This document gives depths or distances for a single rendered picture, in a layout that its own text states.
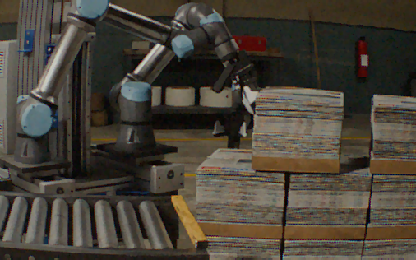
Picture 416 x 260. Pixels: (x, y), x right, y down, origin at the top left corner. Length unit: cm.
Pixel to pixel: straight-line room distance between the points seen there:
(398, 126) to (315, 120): 30
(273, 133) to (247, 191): 20
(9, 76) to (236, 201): 107
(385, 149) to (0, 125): 155
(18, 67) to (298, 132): 116
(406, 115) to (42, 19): 138
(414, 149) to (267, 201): 54
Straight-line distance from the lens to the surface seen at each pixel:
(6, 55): 286
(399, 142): 233
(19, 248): 160
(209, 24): 248
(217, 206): 240
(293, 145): 232
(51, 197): 208
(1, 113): 292
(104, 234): 174
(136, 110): 272
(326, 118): 229
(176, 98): 841
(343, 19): 945
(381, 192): 236
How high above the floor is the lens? 131
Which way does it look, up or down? 9 degrees down
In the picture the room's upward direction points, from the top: 1 degrees clockwise
